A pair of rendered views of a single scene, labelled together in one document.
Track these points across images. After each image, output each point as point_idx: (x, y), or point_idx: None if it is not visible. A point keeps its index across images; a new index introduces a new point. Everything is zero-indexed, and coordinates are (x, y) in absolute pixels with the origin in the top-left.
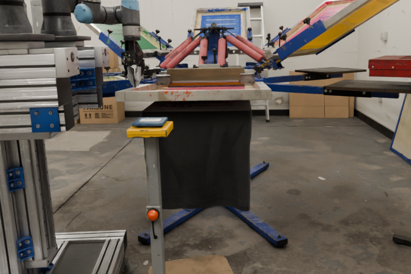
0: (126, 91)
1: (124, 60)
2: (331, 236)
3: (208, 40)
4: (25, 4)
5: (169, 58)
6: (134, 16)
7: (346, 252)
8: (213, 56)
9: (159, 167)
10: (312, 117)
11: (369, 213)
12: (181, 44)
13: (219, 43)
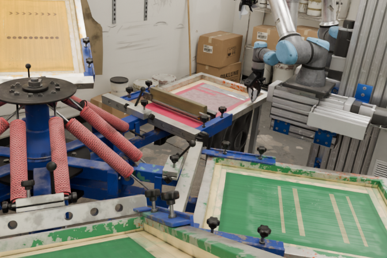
0: (266, 91)
1: (262, 83)
2: (69, 213)
3: (46, 110)
4: (332, 55)
5: (117, 154)
6: (258, 53)
7: (86, 200)
8: (140, 96)
9: (253, 113)
10: None
11: (0, 213)
12: (64, 140)
13: (77, 98)
